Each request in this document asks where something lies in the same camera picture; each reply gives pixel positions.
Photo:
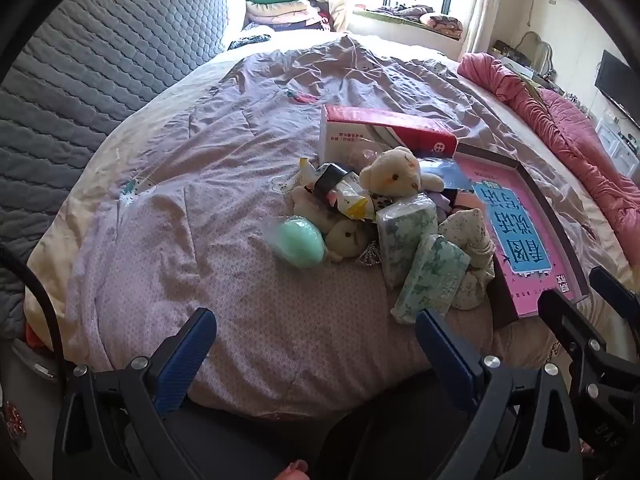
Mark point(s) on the white floral cloth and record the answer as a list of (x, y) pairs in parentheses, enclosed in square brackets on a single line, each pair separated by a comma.
[(470, 240)]

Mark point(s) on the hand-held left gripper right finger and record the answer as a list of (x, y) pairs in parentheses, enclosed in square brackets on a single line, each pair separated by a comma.
[(442, 355)]

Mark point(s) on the stack of folded blankets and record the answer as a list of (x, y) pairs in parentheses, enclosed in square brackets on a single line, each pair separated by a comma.
[(280, 10)]

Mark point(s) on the yellow white packet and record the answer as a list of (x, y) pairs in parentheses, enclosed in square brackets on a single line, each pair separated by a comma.
[(350, 201)]

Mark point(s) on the dark floral cloth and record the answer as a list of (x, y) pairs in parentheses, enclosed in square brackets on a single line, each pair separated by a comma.
[(250, 41)]

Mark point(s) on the green floral tissue pack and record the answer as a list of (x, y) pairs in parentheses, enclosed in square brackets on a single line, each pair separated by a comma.
[(402, 230), (432, 277)]

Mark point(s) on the red and white tissue box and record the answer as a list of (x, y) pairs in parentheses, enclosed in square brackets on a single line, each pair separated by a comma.
[(400, 130)]

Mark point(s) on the pink quilt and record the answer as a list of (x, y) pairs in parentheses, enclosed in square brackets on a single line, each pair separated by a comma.
[(565, 125)]

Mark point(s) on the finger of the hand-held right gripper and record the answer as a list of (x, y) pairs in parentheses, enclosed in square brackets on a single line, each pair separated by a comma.
[(565, 317), (617, 295)]

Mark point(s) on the green egg sponge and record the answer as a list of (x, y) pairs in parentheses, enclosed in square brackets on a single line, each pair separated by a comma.
[(300, 242)]

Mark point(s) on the olive green cloth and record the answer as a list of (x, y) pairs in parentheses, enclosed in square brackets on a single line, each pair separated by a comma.
[(522, 84)]

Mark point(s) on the curved metal frame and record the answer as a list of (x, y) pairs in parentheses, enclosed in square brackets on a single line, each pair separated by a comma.
[(545, 50)]

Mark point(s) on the lilac printed quilt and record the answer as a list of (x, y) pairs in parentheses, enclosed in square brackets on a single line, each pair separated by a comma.
[(225, 160)]

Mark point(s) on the black band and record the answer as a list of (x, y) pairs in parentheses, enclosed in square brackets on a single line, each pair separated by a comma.
[(332, 175)]

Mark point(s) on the black television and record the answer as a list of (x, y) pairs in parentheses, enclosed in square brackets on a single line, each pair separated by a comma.
[(617, 85)]

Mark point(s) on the grey quilted headboard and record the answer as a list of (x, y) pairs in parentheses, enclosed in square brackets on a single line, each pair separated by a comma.
[(110, 60)]

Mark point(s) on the white drawer cabinet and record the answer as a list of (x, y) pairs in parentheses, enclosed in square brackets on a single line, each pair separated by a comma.
[(617, 145)]

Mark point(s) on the person's dark trouser leg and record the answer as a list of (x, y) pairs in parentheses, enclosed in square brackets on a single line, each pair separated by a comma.
[(370, 455)]

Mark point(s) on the small fuzzy plush toy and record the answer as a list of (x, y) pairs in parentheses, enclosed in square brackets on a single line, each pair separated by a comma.
[(345, 237)]

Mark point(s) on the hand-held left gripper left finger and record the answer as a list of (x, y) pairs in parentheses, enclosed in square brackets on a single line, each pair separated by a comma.
[(185, 355)]

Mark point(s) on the patterned pillow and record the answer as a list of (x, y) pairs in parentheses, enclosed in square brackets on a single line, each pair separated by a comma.
[(442, 24)]

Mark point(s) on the cream teddy bear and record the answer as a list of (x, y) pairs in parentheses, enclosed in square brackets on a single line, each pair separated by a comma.
[(395, 172)]

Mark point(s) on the silver beaded hair accessory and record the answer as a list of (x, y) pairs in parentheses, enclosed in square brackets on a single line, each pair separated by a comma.
[(370, 254)]

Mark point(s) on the red patterned object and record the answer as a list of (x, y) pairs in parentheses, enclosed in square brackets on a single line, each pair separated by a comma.
[(12, 420)]

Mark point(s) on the pink book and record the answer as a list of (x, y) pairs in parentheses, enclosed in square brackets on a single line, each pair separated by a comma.
[(492, 167)]

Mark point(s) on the dark desk box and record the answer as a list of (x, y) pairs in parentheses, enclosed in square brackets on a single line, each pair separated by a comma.
[(505, 50)]

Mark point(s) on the beige bed sheet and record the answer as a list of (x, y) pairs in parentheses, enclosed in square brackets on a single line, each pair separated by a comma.
[(52, 245)]

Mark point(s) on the grey round object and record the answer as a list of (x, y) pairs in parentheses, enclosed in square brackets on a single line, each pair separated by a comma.
[(30, 365)]

